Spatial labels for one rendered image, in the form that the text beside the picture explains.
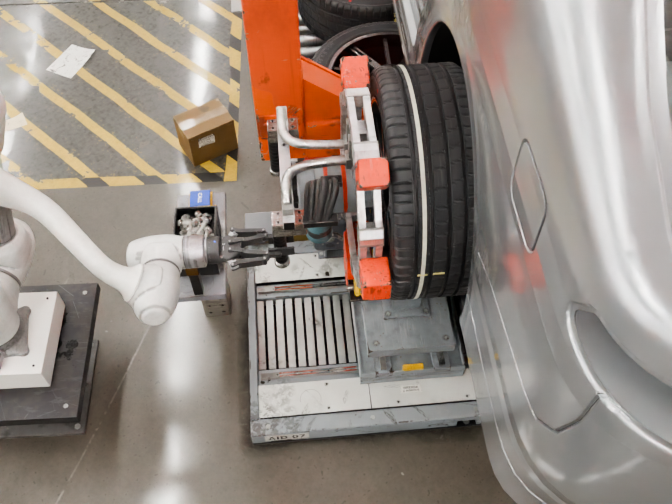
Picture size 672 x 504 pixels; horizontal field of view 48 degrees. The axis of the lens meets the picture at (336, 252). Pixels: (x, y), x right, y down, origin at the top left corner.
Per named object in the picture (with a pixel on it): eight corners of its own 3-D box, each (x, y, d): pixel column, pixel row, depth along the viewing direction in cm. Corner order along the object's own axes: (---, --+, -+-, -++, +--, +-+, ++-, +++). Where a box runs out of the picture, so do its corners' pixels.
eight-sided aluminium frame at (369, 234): (378, 316, 221) (387, 198, 177) (356, 318, 221) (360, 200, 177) (359, 177, 253) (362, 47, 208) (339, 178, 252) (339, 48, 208)
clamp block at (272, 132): (299, 141, 218) (298, 128, 214) (268, 143, 218) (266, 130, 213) (298, 129, 221) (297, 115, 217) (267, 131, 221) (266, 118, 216)
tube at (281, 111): (350, 153, 205) (350, 126, 196) (279, 158, 204) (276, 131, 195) (344, 108, 215) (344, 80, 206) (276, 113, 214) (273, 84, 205)
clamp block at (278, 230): (307, 235, 199) (306, 223, 194) (273, 237, 198) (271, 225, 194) (306, 220, 202) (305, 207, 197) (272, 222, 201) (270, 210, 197)
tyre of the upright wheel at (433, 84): (451, 308, 242) (502, 273, 177) (378, 314, 241) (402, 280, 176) (429, 114, 255) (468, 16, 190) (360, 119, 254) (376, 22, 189)
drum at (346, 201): (373, 220, 217) (375, 188, 205) (299, 226, 216) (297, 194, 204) (368, 183, 225) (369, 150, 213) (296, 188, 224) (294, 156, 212)
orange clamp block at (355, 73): (370, 88, 207) (368, 55, 205) (342, 90, 207) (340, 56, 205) (368, 89, 214) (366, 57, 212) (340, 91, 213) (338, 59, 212)
